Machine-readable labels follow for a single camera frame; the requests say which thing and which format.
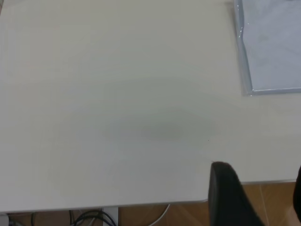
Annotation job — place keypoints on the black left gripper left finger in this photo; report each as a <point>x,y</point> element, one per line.
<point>225,197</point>

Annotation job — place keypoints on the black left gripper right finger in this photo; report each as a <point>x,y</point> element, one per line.
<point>298,190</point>

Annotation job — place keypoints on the clear zip bag red strip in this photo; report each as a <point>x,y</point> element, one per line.
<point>272,47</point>

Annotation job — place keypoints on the white table leg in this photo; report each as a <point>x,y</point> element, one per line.
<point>110,217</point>

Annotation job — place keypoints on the grey box under table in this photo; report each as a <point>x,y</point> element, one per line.
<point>3,220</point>

